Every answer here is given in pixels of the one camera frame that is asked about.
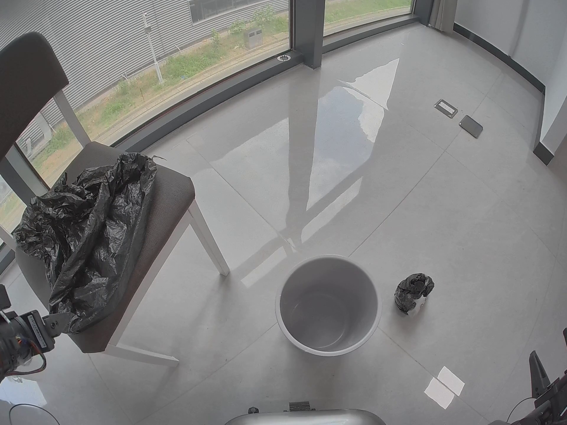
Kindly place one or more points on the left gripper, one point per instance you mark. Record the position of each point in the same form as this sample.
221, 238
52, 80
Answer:
37, 332

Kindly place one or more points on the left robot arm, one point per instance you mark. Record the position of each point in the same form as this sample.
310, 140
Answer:
3, 297

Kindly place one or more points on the brown chair with white legs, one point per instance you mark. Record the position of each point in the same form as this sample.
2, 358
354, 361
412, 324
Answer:
170, 193

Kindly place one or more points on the dark grey flat plate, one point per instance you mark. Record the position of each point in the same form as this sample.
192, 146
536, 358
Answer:
471, 126

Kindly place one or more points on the window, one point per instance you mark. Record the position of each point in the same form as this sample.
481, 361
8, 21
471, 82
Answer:
305, 16

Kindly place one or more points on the white trash bin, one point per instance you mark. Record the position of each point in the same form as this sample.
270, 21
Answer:
328, 295

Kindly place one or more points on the black plastic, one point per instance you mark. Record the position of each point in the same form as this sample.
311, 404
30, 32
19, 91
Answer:
411, 290

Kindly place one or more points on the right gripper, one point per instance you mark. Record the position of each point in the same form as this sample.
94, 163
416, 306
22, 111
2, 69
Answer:
556, 392

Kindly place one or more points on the black plastic bag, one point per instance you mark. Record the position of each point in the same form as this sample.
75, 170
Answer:
88, 237

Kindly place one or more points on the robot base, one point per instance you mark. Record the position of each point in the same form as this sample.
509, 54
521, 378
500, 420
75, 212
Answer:
310, 418

